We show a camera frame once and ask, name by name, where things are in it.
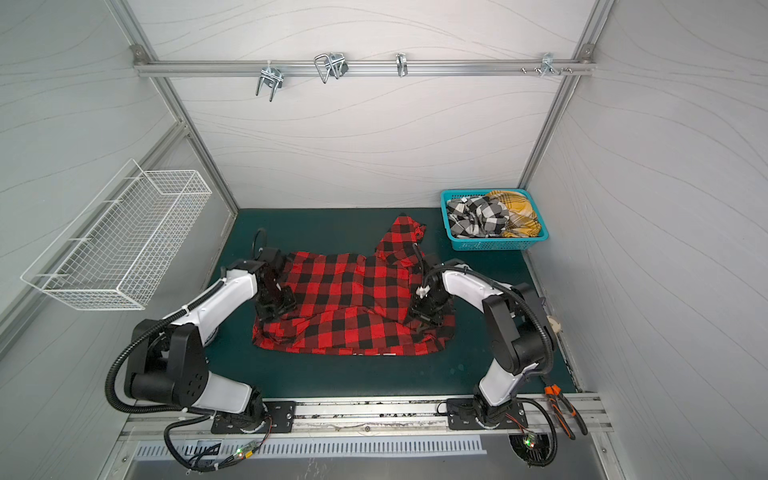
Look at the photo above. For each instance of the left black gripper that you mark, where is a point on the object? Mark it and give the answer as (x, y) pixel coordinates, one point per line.
(289, 305)

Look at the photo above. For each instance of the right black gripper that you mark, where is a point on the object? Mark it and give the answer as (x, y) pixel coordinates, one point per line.
(426, 306)

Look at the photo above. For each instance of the red black plaid shirt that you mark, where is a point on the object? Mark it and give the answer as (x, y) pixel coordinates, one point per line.
(352, 304)

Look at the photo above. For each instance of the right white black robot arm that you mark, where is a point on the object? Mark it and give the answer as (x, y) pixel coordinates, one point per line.
(521, 340)

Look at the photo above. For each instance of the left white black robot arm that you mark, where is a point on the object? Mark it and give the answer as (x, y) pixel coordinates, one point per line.
(164, 368)

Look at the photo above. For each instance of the black white plaid shirt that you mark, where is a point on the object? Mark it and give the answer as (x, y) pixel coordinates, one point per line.
(476, 217)

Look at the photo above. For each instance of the teal plastic basket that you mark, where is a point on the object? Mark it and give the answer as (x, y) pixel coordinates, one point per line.
(493, 243)

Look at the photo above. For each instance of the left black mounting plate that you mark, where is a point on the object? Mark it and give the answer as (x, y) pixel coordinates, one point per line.
(282, 417)

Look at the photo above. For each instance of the black mounting plate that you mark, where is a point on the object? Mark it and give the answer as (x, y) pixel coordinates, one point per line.
(282, 417)
(462, 414)

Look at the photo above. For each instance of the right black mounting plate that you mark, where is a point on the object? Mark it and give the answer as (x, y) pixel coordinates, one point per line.
(462, 414)

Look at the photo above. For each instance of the yellow plaid shirt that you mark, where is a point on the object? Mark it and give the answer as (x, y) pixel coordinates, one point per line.
(522, 220)

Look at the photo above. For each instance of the beige cylinder object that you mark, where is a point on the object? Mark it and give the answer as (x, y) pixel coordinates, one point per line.
(555, 325)

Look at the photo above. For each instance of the orange black pliers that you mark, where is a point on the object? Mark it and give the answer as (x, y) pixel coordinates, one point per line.
(563, 409)

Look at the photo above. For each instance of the metal U-bolt clamp left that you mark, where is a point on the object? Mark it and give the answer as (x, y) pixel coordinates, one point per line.
(270, 80)

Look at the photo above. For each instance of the metal u-bolt clamp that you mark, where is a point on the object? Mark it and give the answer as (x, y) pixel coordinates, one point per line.
(331, 65)
(270, 80)

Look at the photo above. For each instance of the metal U-bolt clamp middle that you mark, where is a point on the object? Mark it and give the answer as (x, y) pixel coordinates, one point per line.
(331, 65)

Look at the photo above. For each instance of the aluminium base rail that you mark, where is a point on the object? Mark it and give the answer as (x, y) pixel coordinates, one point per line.
(373, 416)

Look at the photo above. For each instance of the white wire basket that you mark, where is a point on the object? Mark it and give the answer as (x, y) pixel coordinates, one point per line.
(113, 255)

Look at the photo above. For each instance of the white slotted cable duct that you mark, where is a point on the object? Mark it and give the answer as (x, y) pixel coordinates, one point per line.
(324, 447)

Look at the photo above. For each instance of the small metal ring clamp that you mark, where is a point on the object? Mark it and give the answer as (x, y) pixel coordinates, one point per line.
(401, 65)

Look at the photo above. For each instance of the metal bracket with bolts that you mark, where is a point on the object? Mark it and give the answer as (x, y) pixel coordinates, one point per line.
(547, 67)

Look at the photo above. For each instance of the aluminium cross rail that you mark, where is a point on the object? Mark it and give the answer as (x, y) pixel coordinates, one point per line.
(357, 68)

